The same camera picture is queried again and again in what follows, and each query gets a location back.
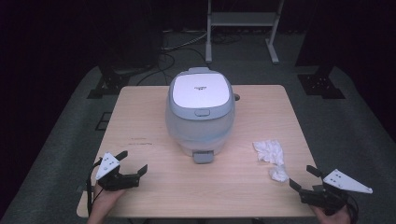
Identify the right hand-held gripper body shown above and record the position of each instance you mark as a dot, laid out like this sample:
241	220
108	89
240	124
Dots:
339	183

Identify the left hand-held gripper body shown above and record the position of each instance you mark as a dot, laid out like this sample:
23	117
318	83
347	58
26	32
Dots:
107	166

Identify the small white tissue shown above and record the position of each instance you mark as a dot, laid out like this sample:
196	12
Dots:
279	174

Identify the white plastic bag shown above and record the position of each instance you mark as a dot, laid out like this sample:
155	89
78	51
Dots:
270	151

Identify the white grey pedal trash can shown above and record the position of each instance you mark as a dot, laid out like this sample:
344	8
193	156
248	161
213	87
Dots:
200	130

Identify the person's left hand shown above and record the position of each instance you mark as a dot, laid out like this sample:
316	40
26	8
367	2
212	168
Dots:
104	200

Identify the person's right hand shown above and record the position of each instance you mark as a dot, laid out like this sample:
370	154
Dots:
334	219

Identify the black floor socket box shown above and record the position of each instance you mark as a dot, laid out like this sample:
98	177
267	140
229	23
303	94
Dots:
103	121

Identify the black stand base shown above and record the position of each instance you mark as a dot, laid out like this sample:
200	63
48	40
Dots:
322	85
109	84

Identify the white metal stand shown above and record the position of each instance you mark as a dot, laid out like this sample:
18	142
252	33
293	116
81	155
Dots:
243	18

